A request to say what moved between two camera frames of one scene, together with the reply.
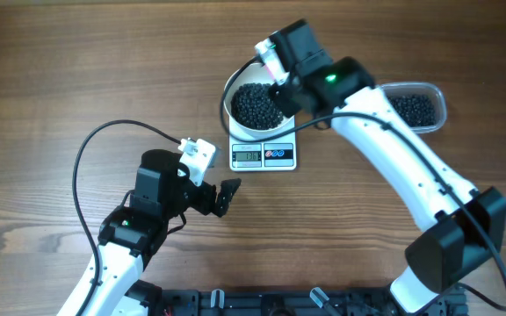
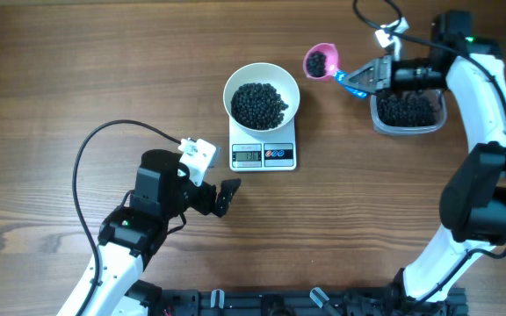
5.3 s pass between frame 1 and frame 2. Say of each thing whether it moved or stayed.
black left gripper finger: stayed
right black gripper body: moved
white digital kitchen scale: stayed
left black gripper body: stayed
